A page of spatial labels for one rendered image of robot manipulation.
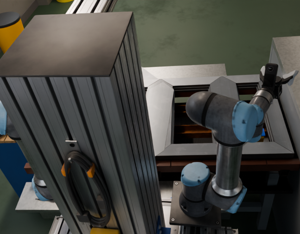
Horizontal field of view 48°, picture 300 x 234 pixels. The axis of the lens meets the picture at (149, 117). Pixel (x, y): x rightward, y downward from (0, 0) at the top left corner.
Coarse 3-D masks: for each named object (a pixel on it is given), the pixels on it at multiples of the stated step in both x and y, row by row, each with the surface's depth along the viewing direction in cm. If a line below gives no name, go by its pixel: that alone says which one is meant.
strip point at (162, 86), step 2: (162, 82) 248; (158, 84) 247; (160, 84) 247; (162, 84) 246; (164, 84) 246; (166, 84) 246; (154, 86) 246; (156, 86) 246; (158, 86) 245; (160, 86) 245; (162, 86) 245; (164, 86) 245; (166, 86) 244; (168, 86) 244; (152, 88) 244; (154, 88) 244; (156, 88) 244; (158, 88) 244; (160, 88) 243; (162, 88) 243; (164, 88) 243; (166, 88) 243; (168, 88) 242; (170, 88) 242
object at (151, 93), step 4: (148, 92) 241; (152, 92) 241; (156, 92) 241; (160, 92) 240; (164, 92) 240; (168, 92) 239; (172, 92) 239; (148, 96) 238; (152, 96) 238; (156, 96) 238; (160, 96) 237; (164, 96) 237; (168, 96) 236; (172, 96) 236
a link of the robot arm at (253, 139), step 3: (258, 126) 136; (261, 126) 137; (255, 129) 137; (258, 129) 137; (261, 129) 138; (255, 132) 138; (258, 132) 139; (261, 132) 140; (255, 135) 139; (258, 135) 140; (261, 135) 142; (252, 138) 141; (255, 138) 141; (258, 138) 142; (249, 141) 143; (252, 141) 142; (255, 141) 142
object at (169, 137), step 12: (156, 84) 247; (168, 84) 246; (204, 84) 242; (240, 84) 240; (252, 84) 238; (264, 120) 215; (168, 132) 211; (168, 144) 204; (156, 156) 199; (168, 156) 198; (180, 156) 197; (192, 156) 197; (204, 156) 196; (216, 156) 195; (252, 156) 193; (264, 156) 192; (276, 156) 192; (288, 156) 191
